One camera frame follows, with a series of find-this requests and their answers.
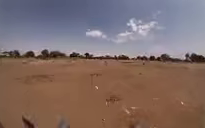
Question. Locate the row of trees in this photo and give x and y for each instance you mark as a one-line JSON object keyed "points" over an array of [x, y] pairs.
{"points": [[45, 53]]}

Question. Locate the robot's own part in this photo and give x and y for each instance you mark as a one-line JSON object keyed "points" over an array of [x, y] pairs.
{"points": [[63, 123], [136, 125]]}

